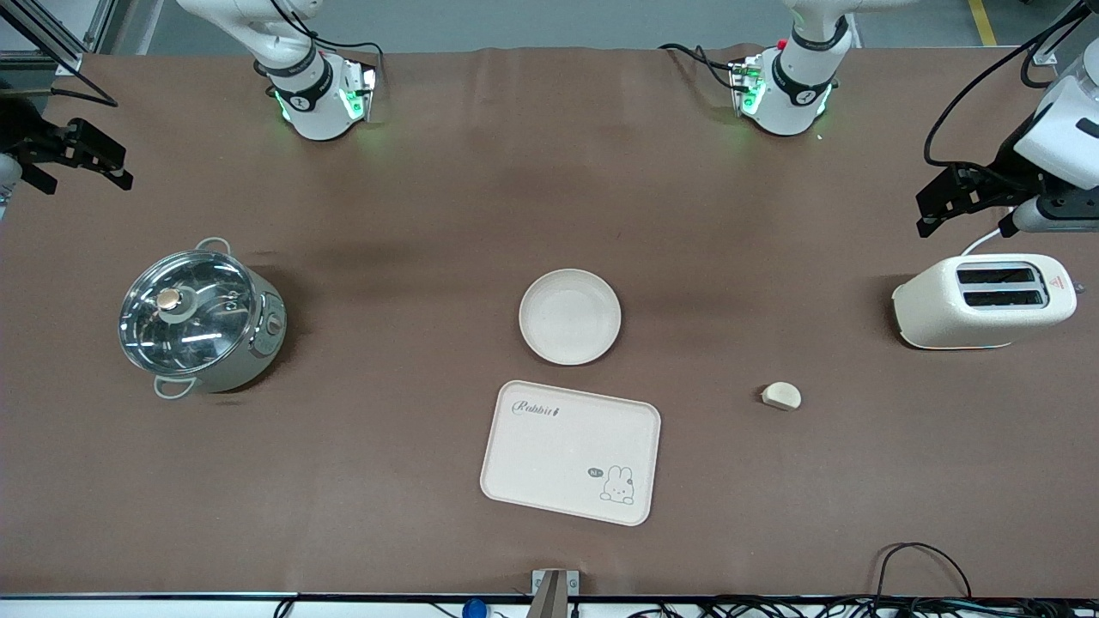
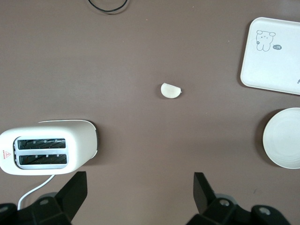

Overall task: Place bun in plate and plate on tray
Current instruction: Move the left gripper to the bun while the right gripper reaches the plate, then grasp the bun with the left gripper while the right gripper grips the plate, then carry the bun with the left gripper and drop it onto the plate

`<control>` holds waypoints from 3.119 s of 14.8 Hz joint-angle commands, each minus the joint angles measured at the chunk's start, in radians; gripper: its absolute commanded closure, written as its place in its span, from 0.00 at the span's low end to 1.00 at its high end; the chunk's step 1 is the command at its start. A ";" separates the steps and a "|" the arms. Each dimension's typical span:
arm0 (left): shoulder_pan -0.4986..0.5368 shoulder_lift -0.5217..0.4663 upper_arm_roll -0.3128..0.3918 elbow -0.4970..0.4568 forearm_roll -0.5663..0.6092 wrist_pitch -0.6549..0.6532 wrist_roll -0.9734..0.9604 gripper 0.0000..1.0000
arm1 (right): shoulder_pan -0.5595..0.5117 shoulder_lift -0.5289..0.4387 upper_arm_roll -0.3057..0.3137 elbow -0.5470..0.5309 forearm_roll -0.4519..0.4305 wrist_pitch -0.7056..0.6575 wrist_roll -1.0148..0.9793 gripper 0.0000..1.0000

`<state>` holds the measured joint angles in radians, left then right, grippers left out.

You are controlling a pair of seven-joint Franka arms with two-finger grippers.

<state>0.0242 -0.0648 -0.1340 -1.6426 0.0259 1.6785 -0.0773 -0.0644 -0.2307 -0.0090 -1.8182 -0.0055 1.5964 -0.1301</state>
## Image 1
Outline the round cream plate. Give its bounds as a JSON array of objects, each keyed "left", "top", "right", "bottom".
[{"left": 519, "top": 269, "right": 622, "bottom": 367}]

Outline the cream rabbit print tray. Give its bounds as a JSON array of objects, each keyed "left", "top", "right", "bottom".
[{"left": 479, "top": 379, "right": 663, "bottom": 527}]

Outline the white two-slot toaster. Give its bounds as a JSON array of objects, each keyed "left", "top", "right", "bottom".
[{"left": 891, "top": 253, "right": 1078, "bottom": 350}]

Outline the glass pot lid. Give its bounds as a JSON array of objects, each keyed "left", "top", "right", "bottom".
[{"left": 118, "top": 251, "right": 257, "bottom": 375}]

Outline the grey electric cooking pot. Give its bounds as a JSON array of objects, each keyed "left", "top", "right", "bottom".
[{"left": 118, "top": 238, "right": 288, "bottom": 401}]

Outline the brown table cloth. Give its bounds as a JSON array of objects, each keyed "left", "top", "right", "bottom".
[{"left": 0, "top": 45, "right": 1099, "bottom": 600}]

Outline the white toaster power cable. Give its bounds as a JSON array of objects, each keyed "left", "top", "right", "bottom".
[{"left": 959, "top": 227, "right": 1005, "bottom": 258}]

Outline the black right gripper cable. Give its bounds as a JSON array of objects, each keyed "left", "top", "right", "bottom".
[{"left": 0, "top": 0, "right": 118, "bottom": 109}]

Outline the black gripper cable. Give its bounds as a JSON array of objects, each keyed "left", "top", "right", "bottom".
[
  {"left": 923, "top": 0, "right": 1099, "bottom": 169},
  {"left": 0, "top": 0, "right": 118, "bottom": 109}
]

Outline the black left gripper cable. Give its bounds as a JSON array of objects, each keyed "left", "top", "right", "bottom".
[{"left": 923, "top": 0, "right": 1099, "bottom": 169}]

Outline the aluminium frame profile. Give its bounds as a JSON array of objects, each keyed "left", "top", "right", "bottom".
[{"left": 0, "top": 0, "right": 130, "bottom": 59}]

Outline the black right arm base cable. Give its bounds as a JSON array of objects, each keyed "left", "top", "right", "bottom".
[{"left": 270, "top": 0, "right": 385, "bottom": 85}]

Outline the black arm base cable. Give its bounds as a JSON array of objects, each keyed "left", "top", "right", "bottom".
[
  {"left": 270, "top": 0, "right": 385, "bottom": 85},
  {"left": 659, "top": 42, "right": 741, "bottom": 90}
]

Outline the black left arm base cable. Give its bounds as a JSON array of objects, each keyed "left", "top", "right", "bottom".
[{"left": 659, "top": 42, "right": 741, "bottom": 90}]

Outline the black looped cable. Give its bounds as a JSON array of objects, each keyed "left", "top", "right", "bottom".
[{"left": 874, "top": 542, "right": 974, "bottom": 601}]

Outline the black cable bundle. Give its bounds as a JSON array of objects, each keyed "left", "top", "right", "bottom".
[{"left": 627, "top": 596, "right": 1099, "bottom": 618}]

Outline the grey metal camera mount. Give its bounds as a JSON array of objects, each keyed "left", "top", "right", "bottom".
[{"left": 531, "top": 568, "right": 581, "bottom": 618}]

